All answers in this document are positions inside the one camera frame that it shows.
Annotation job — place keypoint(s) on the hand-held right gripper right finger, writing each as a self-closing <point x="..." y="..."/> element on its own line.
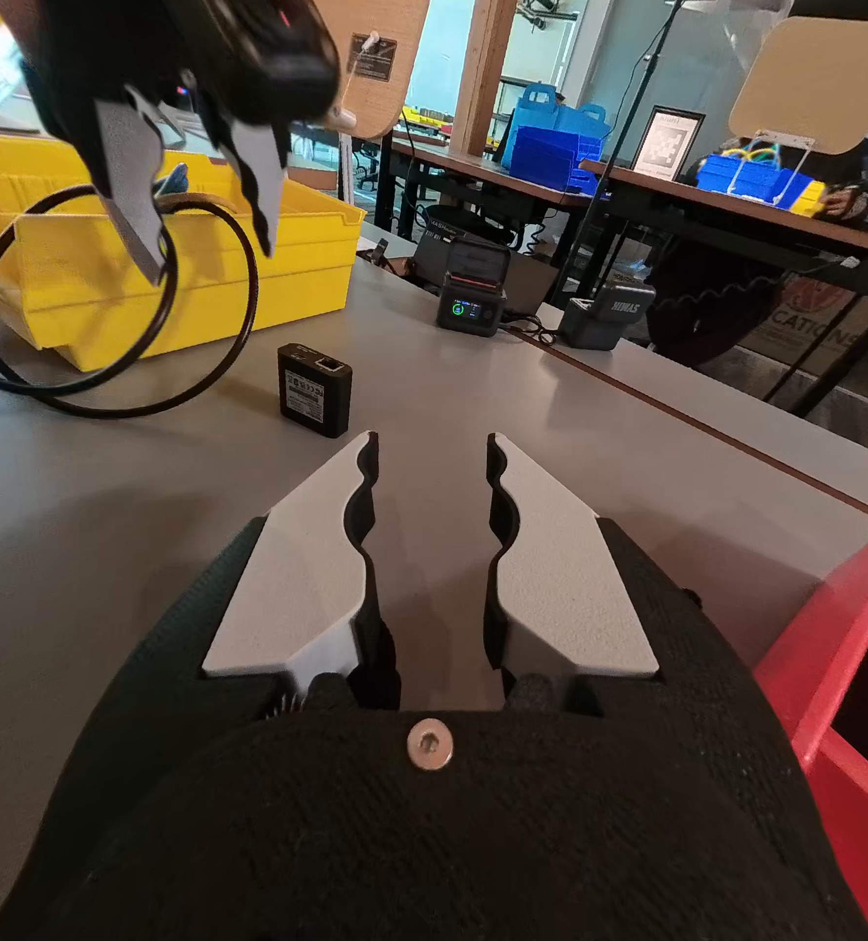
<point x="573" y="588"/>

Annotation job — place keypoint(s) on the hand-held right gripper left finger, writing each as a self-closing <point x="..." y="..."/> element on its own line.
<point x="287" y="588"/>

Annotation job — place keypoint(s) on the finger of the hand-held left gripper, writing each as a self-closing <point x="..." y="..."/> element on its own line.
<point x="265" y="169"/>
<point x="132" y="184"/>

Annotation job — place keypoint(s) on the large yellow plastic bin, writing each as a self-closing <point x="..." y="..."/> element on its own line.
<point x="184" y="294"/>

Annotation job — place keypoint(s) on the black ethernet splitter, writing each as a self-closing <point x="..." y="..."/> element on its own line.
<point x="312" y="393"/>

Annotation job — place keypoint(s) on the red plastic bin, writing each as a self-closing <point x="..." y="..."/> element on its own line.
<point x="845" y="698"/>

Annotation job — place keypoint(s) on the plywood chair back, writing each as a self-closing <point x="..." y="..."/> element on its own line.
<point x="375" y="103"/>

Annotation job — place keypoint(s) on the black storage case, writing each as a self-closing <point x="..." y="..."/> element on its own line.
<point x="434" y="250"/>

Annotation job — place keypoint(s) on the wooden edged desk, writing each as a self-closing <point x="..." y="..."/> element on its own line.
<point x="478" y="165"/>
<point x="735" y="209"/>

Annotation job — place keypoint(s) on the black device with screen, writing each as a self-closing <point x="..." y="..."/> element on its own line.
<point x="470" y="312"/>

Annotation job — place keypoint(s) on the dark grey device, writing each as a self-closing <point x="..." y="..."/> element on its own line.
<point x="603" y="316"/>

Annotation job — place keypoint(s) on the blue plastic bin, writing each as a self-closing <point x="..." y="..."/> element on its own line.
<point x="551" y="147"/>
<point x="750" y="184"/>

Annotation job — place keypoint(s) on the printed cardboard box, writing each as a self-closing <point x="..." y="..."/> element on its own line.
<point x="809" y="331"/>

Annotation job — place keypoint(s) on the black light stand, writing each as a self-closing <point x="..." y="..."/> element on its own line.
<point x="625" y="132"/>

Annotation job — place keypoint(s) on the framed picture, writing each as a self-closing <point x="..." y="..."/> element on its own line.
<point x="667" y="143"/>

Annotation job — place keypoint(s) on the small yellow plastic bin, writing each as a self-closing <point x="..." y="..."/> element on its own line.
<point x="814" y="198"/>

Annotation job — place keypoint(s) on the clear acrylic stand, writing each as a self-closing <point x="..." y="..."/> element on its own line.
<point x="772" y="169"/>

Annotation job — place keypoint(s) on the wooden post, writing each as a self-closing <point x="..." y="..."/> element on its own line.
<point x="481" y="73"/>

